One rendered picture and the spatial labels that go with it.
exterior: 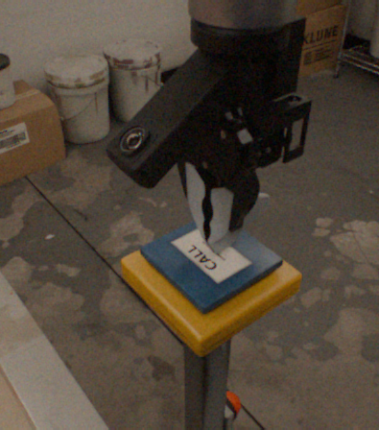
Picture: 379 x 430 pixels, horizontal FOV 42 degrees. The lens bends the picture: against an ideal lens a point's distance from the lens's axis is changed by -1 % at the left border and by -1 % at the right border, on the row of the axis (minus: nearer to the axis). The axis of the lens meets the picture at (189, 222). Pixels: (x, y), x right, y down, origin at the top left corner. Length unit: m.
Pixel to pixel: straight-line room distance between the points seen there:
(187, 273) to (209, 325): 0.05
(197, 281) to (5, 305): 0.16
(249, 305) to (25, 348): 0.19
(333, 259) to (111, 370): 0.92
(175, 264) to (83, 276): 1.40
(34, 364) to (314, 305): 1.45
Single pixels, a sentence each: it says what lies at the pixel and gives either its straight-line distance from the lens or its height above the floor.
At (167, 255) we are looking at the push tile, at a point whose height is 0.97.
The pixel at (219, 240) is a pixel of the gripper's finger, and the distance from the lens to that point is 0.44.
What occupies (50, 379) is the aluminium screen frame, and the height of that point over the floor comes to 0.99.
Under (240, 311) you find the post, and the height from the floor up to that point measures 0.95.
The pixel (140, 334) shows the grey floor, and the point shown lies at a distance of 1.64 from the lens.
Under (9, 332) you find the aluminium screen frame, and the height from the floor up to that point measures 0.99.
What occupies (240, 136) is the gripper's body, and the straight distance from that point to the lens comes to 0.37.
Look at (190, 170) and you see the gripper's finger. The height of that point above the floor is 1.05.
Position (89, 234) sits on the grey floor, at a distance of 2.02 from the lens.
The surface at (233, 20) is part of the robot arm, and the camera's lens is 0.34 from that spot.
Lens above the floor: 1.29
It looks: 39 degrees down
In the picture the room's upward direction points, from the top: straight up
